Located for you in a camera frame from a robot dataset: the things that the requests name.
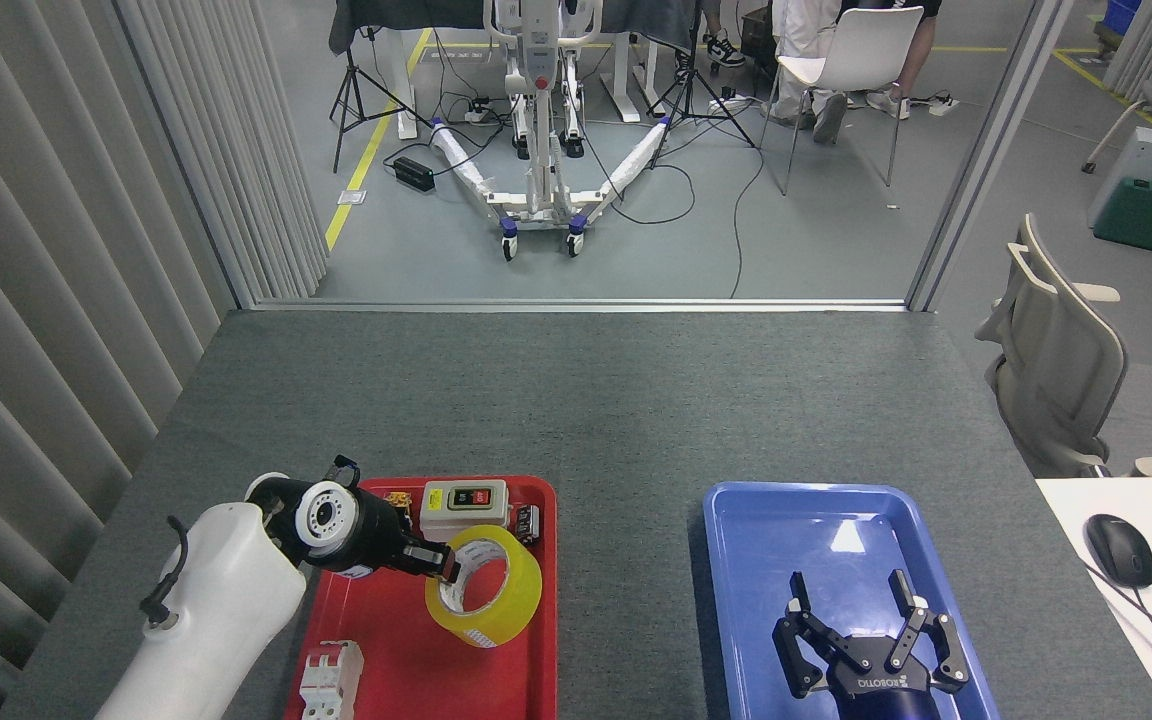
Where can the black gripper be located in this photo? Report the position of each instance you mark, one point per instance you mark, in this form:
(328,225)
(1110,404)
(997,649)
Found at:
(881,700)
(381,540)

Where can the yellow tape roll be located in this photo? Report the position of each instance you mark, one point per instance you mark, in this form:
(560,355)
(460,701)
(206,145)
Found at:
(521,590)

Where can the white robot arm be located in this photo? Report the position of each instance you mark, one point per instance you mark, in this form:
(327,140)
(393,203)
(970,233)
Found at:
(206,600)

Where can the black orange push button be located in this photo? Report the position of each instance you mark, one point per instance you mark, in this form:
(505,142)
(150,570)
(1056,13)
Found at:
(398,498)

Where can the red plastic tray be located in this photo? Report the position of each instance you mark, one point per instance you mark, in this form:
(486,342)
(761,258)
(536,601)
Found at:
(496,690)

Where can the blue plastic tray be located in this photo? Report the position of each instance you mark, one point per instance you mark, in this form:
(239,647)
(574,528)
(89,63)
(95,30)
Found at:
(756,560)

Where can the white circuit breaker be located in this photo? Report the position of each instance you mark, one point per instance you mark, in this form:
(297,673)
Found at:
(331,680)

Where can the white desk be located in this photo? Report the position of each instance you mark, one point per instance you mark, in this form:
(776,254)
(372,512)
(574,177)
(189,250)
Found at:
(1136,650)

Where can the black computer mouse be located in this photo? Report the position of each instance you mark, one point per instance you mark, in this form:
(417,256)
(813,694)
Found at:
(1119,550)

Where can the beige office chair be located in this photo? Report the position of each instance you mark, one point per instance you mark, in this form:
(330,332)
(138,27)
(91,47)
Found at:
(1061,370)

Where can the black power brick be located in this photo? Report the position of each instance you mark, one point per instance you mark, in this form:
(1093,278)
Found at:
(414,174)

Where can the white stand on wheels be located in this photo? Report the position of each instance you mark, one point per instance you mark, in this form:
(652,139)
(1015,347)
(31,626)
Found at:
(541,180)

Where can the black tripod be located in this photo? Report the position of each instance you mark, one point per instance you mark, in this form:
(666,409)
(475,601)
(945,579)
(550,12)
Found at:
(691,90)
(351,95)

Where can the grey ribbed curtain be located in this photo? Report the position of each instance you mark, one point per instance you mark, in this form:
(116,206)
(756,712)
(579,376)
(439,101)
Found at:
(36,300)

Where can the white power strip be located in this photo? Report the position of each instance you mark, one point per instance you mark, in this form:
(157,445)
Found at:
(942,105)

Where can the person's foot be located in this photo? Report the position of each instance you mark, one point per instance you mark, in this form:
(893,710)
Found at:
(726,47)

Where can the white plastic chair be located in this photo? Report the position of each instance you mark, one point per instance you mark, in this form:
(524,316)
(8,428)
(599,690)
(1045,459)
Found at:
(866,45)

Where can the person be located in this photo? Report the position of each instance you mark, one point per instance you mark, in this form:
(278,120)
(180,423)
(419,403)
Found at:
(798,30)

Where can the grey two-button switch box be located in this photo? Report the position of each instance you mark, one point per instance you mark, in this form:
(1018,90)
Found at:
(464,508)

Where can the small black switch component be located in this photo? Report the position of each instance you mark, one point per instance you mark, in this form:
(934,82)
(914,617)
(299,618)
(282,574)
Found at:
(528,520)

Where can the silver post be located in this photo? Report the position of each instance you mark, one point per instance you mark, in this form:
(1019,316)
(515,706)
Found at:
(986,150)

